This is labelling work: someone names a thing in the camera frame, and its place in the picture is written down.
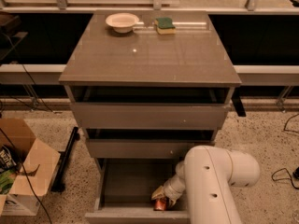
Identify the black chip bag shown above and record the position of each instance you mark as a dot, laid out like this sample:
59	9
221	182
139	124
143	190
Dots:
6	159

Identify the white bowl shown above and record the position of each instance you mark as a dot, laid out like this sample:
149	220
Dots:
122	22

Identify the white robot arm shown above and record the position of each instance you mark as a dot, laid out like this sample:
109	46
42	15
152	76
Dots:
206	176

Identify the grey bottom drawer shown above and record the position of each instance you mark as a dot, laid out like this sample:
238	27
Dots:
124	195

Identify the cardboard box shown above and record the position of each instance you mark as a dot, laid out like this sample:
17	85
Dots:
38	163

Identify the green snack bag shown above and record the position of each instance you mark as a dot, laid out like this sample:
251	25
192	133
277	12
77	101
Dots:
7	179

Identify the green yellow sponge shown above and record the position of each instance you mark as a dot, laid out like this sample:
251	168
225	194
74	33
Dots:
165	26

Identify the grey middle drawer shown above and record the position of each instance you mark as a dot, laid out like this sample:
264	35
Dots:
145	144

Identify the grey drawer cabinet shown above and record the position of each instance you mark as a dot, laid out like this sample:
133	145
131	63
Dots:
192	57

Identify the black floor bar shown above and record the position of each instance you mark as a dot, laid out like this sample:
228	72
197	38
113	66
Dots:
58	183

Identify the grey drawer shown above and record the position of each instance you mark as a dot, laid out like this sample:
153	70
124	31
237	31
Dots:
145	108
145	144
124	195

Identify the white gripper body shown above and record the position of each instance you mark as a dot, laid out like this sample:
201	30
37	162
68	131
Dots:
170	190

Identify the metal window railing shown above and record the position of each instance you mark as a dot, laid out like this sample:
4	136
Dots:
155	0

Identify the grey top drawer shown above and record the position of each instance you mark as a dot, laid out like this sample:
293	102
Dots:
145	108

